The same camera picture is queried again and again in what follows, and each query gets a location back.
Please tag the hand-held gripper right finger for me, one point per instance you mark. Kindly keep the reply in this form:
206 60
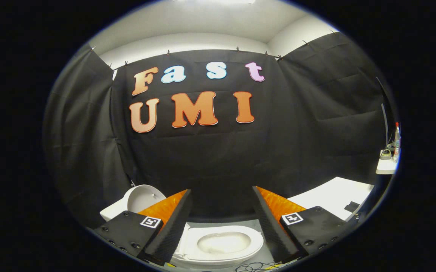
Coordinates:
272 230

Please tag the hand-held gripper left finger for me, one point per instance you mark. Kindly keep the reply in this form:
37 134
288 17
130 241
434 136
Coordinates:
172 234

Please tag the white toilet lid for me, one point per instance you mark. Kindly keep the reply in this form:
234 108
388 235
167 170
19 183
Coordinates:
144 198

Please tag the white toilet seat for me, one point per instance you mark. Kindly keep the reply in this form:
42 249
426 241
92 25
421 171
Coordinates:
255 241

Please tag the white toilet body with tank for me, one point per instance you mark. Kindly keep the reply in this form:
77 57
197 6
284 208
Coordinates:
221 243

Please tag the white drawer cabinet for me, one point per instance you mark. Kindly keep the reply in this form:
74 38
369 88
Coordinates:
327 194

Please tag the small black flat object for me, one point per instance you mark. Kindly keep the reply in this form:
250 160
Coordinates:
352 207

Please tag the black backdrop cloth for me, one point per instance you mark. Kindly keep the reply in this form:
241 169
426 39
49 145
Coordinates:
240 151

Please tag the small white side table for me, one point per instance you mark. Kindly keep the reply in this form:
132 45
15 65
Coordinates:
386 166

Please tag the small grey-green device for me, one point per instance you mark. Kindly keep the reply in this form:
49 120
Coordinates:
385 154

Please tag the clear bottle with red cap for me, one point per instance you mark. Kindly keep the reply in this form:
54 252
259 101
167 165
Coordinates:
396 143

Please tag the thin grey upright panel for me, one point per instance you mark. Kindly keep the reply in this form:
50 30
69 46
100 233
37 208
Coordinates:
385 124

